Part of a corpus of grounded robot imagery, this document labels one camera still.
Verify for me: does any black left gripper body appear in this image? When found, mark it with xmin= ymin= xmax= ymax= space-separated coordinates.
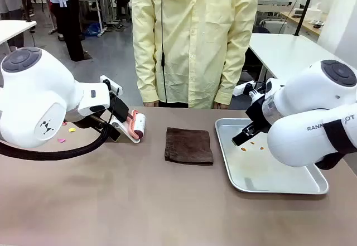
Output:
xmin=109 ymin=93 xmax=131 ymax=123

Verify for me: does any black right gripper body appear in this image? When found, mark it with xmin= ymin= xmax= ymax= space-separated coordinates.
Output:
xmin=245 ymin=95 xmax=273 ymax=135

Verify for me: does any pink handled lint roller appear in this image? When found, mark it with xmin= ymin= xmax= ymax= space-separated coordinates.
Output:
xmin=126 ymin=109 xmax=147 ymax=141

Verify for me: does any dark brown cloth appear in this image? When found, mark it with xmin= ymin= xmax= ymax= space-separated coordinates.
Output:
xmin=164 ymin=127 xmax=214 ymax=166

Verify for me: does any white folding stand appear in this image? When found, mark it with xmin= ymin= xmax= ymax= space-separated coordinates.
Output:
xmin=109 ymin=118 xmax=142 ymax=145

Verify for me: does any silver metal tray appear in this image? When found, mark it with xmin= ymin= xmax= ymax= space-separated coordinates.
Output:
xmin=214 ymin=118 xmax=330 ymax=195

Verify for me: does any large white table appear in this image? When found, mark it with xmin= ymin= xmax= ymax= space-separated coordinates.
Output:
xmin=247 ymin=32 xmax=357 ymax=84

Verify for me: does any blue plastic bag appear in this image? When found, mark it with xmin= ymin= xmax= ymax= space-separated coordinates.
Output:
xmin=83 ymin=22 xmax=103 ymax=38

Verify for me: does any person in yellow shirt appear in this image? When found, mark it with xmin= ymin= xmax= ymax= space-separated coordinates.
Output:
xmin=131 ymin=0 xmax=260 ymax=110

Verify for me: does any long wooden workbench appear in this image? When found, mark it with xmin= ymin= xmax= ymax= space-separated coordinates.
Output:
xmin=278 ymin=11 xmax=321 ymax=38

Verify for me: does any black step stool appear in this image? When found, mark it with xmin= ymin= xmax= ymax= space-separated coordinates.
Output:
xmin=115 ymin=0 xmax=132 ymax=22

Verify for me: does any bystander in black trousers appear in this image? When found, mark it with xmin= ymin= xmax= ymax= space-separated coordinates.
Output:
xmin=41 ymin=0 xmax=86 ymax=62

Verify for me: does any black tripod pole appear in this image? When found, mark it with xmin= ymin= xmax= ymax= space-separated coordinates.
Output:
xmin=294 ymin=0 xmax=319 ymax=37

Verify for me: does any small white table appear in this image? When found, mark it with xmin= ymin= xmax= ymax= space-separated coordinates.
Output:
xmin=0 ymin=20 xmax=37 ymax=46

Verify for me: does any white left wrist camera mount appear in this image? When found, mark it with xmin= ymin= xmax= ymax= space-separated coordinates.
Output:
xmin=99 ymin=75 xmax=123 ymax=93

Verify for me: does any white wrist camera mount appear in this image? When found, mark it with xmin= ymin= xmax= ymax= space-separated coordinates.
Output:
xmin=99 ymin=75 xmax=123 ymax=93
xmin=233 ymin=80 xmax=257 ymax=97

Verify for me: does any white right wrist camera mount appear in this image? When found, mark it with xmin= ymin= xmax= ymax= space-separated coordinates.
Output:
xmin=233 ymin=80 xmax=257 ymax=97

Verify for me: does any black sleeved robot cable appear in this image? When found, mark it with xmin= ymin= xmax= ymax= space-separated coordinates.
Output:
xmin=0 ymin=111 xmax=121 ymax=161

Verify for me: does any black cord on shirt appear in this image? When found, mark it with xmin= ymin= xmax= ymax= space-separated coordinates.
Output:
xmin=161 ymin=0 xmax=167 ymax=103

